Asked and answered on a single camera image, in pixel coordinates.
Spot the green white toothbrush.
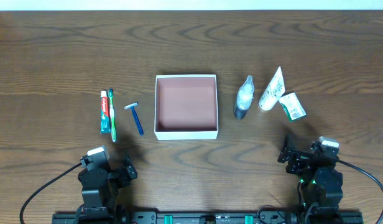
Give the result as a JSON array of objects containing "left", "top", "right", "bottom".
[{"left": 109, "top": 89, "right": 117, "bottom": 142}]

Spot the red green toothpaste tube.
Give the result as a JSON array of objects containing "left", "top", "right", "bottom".
[{"left": 100, "top": 90, "right": 111, "bottom": 134}]

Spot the white leaf-print lotion tube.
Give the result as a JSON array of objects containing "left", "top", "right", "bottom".
[{"left": 258, "top": 67, "right": 285, "bottom": 111}]

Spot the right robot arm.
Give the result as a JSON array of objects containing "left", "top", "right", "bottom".
[{"left": 277, "top": 135, "right": 344, "bottom": 224}]

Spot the black mounting rail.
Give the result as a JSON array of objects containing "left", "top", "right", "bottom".
[{"left": 51, "top": 211, "right": 365, "bottom": 224}]

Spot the blue disposable razor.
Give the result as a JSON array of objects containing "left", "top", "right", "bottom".
[{"left": 124, "top": 102, "right": 144, "bottom": 136}]

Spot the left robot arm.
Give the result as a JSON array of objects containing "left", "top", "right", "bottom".
[{"left": 73, "top": 159, "right": 137, "bottom": 223}]

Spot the white square cardboard box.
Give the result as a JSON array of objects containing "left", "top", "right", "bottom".
[{"left": 154, "top": 74, "right": 219, "bottom": 140}]

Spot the clear foaming soap bottle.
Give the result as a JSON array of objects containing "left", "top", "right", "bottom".
[{"left": 233, "top": 75, "right": 254, "bottom": 119}]

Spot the green white soap packet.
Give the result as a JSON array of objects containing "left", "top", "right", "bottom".
[{"left": 279, "top": 93, "right": 307, "bottom": 122}]

